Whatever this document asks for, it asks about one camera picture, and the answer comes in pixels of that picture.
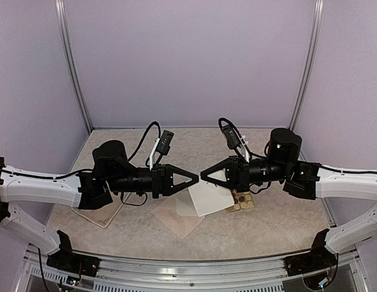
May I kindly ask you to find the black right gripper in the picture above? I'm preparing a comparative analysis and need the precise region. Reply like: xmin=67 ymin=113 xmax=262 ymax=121
xmin=201 ymin=155 xmax=290 ymax=193

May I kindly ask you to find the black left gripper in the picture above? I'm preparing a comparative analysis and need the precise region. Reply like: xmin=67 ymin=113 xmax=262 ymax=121
xmin=107 ymin=164 xmax=199 ymax=199

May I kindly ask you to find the beige lined letter paper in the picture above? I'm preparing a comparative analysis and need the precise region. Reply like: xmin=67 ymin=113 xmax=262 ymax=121
xmin=174 ymin=179 xmax=235 ymax=218

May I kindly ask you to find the translucent pink envelope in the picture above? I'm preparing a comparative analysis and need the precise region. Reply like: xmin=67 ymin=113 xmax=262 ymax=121
xmin=151 ymin=196 xmax=205 ymax=240

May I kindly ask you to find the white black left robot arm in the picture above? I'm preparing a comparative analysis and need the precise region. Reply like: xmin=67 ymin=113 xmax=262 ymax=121
xmin=0 ymin=140 xmax=199 ymax=271

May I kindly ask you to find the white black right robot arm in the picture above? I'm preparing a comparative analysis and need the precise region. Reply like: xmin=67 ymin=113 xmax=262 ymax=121
xmin=201 ymin=128 xmax=377 ymax=270

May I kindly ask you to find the round sticker seal sheet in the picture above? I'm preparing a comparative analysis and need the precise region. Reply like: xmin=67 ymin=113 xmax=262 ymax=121
xmin=226 ymin=190 xmax=255 ymax=213

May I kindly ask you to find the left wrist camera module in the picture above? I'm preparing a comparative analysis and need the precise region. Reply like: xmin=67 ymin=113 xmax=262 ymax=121
xmin=156 ymin=130 xmax=175 ymax=156

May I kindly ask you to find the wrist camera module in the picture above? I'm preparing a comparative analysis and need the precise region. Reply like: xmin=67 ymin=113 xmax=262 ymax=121
xmin=221 ymin=125 xmax=241 ymax=150
xmin=156 ymin=130 xmax=175 ymax=156

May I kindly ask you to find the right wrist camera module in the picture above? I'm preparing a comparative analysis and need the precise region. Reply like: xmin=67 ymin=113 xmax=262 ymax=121
xmin=221 ymin=125 xmax=241 ymax=150

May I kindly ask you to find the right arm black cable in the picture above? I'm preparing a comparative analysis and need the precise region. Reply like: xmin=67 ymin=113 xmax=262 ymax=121
xmin=218 ymin=117 xmax=268 ymax=159

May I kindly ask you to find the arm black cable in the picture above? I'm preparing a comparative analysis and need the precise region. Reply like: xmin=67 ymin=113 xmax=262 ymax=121
xmin=218 ymin=117 xmax=268 ymax=159
xmin=127 ymin=121 xmax=162 ymax=162

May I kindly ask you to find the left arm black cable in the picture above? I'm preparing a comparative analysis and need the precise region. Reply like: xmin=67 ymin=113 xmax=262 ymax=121
xmin=127 ymin=121 xmax=162 ymax=162

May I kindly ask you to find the front aluminium frame rail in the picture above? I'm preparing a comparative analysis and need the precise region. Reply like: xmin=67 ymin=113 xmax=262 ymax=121
xmin=11 ymin=246 xmax=369 ymax=291

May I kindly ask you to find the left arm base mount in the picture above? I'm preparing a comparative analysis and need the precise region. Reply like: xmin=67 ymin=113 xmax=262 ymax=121
xmin=46 ymin=230 xmax=100 ymax=277

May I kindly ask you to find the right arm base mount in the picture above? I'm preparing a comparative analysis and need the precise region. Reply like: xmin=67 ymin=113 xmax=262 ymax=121
xmin=284 ymin=229 xmax=337 ymax=276

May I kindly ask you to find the right aluminium corner post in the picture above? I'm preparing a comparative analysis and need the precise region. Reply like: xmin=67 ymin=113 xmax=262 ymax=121
xmin=289 ymin=0 xmax=324 ymax=131

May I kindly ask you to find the aluminium corner post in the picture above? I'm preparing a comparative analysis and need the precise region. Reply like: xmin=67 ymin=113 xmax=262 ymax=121
xmin=54 ymin=0 xmax=94 ymax=134
xmin=289 ymin=0 xmax=324 ymax=131

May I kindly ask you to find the left aluminium corner post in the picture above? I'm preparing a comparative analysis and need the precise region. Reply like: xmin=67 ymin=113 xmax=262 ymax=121
xmin=54 ymin=0 xmax=94 ymax=134

